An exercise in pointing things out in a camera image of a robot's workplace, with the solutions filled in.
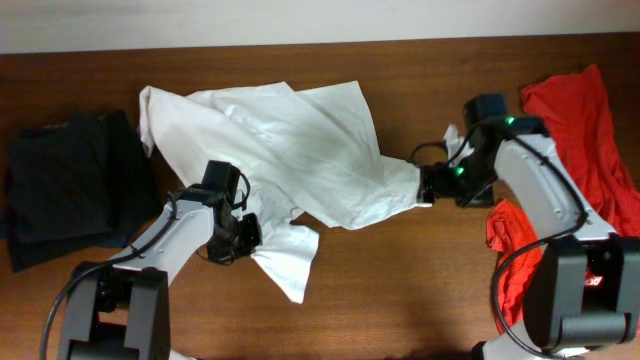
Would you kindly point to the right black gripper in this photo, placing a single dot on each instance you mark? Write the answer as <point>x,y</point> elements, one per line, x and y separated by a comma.
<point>436,177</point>

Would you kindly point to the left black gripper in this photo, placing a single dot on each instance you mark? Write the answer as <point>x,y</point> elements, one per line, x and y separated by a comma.
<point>252,233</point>

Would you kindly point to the white t-shirt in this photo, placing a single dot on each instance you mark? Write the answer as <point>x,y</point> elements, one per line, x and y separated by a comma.
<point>310,152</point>

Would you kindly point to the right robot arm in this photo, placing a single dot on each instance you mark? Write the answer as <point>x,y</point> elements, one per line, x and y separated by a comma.
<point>584,294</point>

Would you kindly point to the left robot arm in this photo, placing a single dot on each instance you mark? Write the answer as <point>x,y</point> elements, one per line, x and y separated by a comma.
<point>119,308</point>

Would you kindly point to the folded dark shirt beneath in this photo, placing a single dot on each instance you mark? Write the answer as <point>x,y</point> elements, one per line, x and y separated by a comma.
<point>131,190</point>

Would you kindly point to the red t-shirt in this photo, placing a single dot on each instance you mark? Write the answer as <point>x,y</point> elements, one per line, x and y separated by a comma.
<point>575,109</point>

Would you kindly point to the folded black shirt on top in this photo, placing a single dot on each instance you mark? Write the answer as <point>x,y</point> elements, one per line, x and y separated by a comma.
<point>58,182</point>

